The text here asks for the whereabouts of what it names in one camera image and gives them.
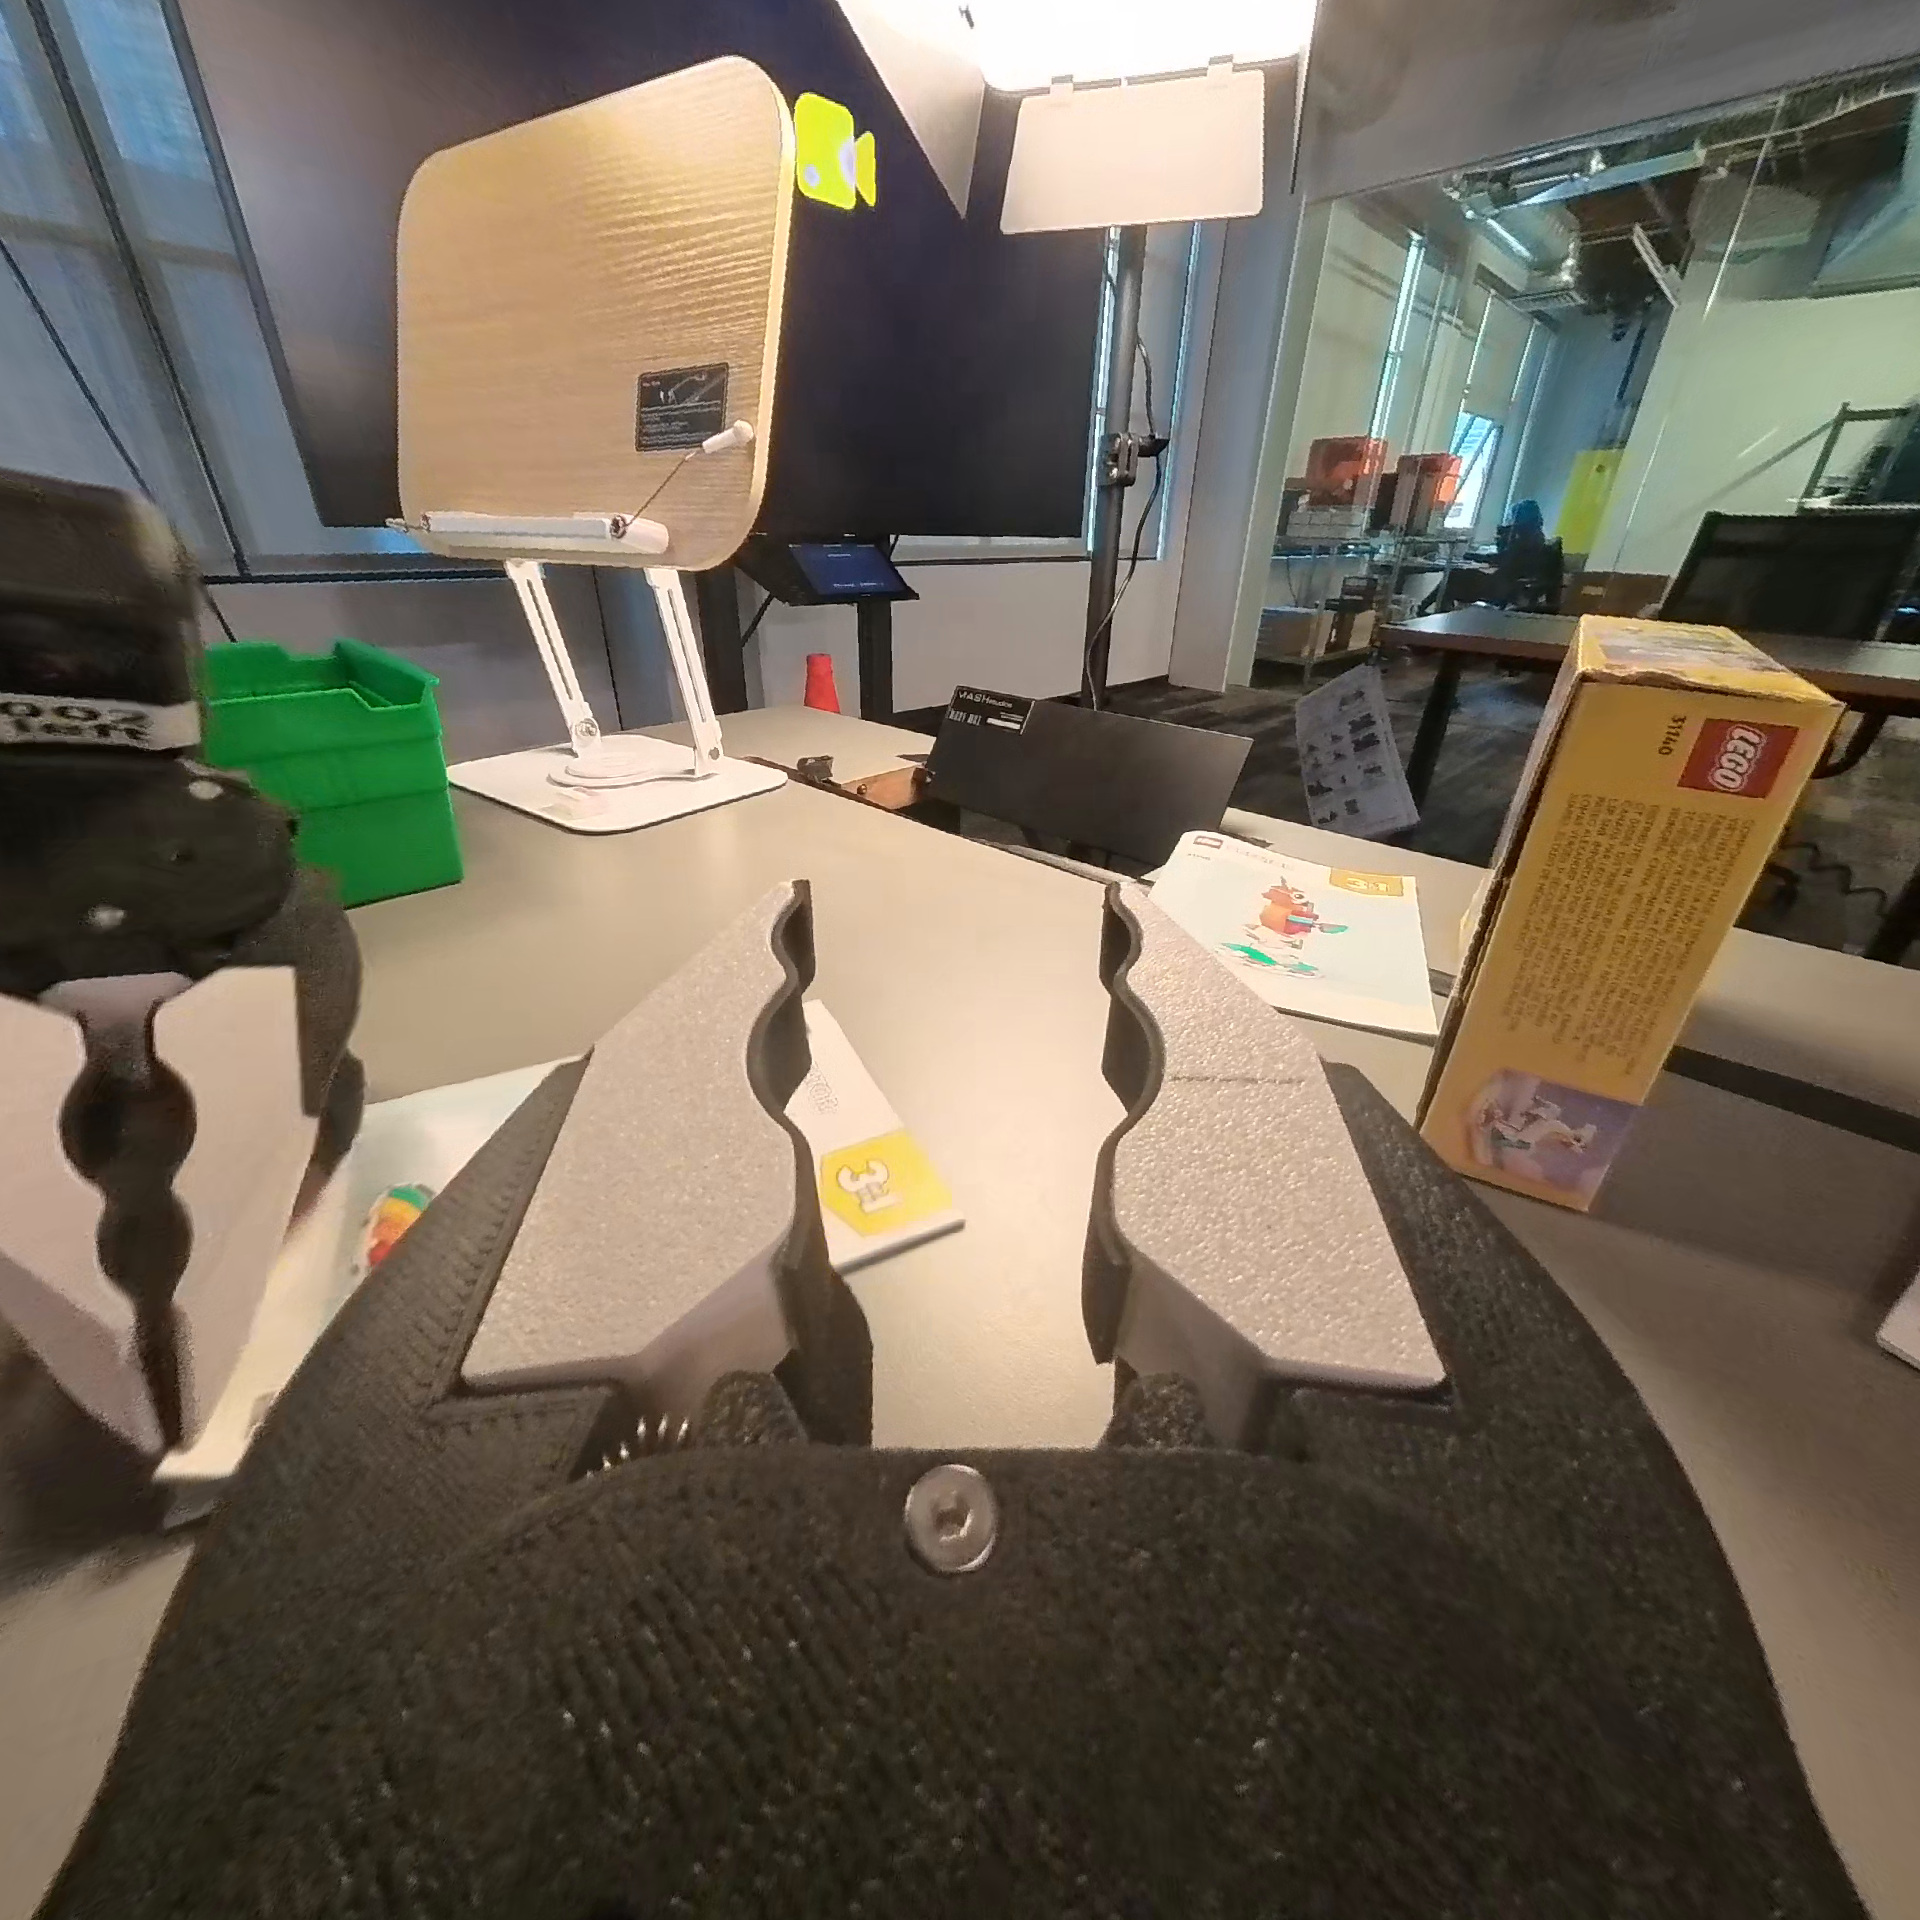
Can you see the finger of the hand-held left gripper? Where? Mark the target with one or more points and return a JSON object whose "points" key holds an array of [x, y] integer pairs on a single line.
{"points": [[244, 1109], [31, 1139]]}

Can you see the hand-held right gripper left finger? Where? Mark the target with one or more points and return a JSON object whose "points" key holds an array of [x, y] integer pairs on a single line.
{"points": [[646, 1200]]}

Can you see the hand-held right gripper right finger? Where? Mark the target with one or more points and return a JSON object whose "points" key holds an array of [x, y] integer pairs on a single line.
{"points": [[1273, 1217]]}

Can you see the unicorn instruction booklet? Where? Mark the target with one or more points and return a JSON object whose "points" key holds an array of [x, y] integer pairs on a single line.
{"points": [[881, 1182]]}

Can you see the seahorse instruction booklet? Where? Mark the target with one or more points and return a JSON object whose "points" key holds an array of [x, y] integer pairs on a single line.
{"points": [[1350, 959]]}

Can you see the yellow lego box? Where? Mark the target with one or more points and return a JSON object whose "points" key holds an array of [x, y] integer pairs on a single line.
{"points": [[1590, 934]]}

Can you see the green plastic bin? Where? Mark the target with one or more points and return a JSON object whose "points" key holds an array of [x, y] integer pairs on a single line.
{"points": [[342, 794]]}

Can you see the printed paper sheet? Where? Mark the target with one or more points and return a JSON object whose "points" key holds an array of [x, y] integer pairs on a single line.
{"points": [[1358, 755]]}

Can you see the red cone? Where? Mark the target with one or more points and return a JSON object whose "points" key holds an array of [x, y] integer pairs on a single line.
{"points": [[817, 689]]}

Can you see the long brown table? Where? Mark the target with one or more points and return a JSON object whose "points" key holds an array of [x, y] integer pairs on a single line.
{"points": [[1485, 641]]}

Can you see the black light stand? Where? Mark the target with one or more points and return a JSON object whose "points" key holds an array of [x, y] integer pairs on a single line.
{"points": [[1118, 525]]}

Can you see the orange resin printer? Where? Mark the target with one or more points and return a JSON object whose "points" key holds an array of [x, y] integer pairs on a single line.
{"points": [[1427, 490], [1347, 474]]}

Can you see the wooden book stand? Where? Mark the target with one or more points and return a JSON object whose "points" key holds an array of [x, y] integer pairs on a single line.
{"points": [[584, 299]]}

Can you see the yellow board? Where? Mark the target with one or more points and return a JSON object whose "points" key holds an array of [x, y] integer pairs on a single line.
{"points": [[1590, 495]]}

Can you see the black office chair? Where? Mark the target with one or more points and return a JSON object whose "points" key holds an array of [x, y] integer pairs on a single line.
{"points": [[1788, 577]]}

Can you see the large black display screen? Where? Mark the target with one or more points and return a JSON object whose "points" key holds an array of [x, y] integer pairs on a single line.
{"points": [[931, 375]]}

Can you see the studio light panel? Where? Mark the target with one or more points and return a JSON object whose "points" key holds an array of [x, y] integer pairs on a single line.
{"points": [[1121, 151]]}

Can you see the small wall tablet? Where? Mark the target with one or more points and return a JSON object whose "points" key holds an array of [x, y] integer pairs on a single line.
{"points": [[832, 568]]}

